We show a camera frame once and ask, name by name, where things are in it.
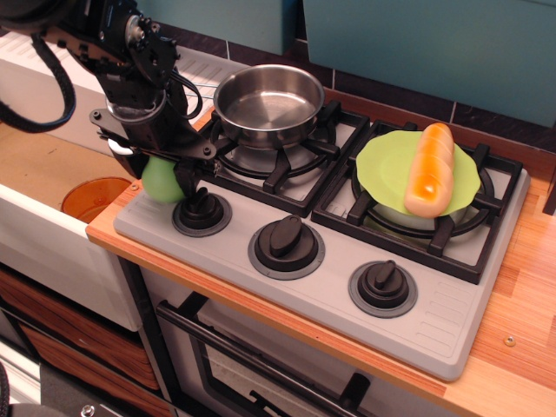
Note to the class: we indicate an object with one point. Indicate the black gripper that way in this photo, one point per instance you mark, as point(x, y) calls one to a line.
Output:
point(134, 135)

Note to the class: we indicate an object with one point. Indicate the green toy pear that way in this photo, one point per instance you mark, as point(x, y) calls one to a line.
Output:
point(159, 182)

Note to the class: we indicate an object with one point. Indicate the toy bread loaf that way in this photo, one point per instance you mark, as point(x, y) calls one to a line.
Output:
point(430, 183)

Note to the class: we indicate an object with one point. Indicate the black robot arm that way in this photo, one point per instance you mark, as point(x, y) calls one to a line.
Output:
point(123, 49)

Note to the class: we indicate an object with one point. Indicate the left black stove knob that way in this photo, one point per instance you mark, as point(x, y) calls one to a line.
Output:
point(201, 215)

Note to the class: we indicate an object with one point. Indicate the black stove knob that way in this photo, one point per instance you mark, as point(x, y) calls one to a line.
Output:
point(383, 289)
point(287, 249)
point(201, 215)

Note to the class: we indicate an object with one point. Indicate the stainless steel pan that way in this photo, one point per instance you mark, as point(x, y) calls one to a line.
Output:
point(268, 106)

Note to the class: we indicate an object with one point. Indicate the middle black stove knob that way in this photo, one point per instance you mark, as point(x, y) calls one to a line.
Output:
point(287, 249)

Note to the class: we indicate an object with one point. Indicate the lime green plate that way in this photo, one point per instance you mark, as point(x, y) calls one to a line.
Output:
point(383, 169)

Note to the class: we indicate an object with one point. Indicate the grey toy stove top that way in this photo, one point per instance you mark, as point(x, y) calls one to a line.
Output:
point(435, 336)

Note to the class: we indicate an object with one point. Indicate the right black stove knob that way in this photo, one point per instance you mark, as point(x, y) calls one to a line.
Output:
point(383, 289)

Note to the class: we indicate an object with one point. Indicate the orange sink drain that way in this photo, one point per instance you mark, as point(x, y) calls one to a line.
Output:
point(87, 200)

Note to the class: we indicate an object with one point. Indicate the white toy sink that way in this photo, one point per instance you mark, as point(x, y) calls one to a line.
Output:
point(39, 170)

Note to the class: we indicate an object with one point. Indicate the left black burner grate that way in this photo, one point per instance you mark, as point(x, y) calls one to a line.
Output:
point(291, 179)

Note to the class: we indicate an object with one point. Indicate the black burner grate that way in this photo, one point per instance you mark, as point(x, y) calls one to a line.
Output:
point(291, 179)
point(468, 244)

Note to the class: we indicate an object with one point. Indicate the wooden drawer cabinet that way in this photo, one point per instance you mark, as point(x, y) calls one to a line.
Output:
point(82, 344)

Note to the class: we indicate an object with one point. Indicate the right black burner grate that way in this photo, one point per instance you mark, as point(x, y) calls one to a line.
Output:
point(468, 244)

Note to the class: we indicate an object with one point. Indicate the oven door with handle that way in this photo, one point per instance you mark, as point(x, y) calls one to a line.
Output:
point(249, 370)

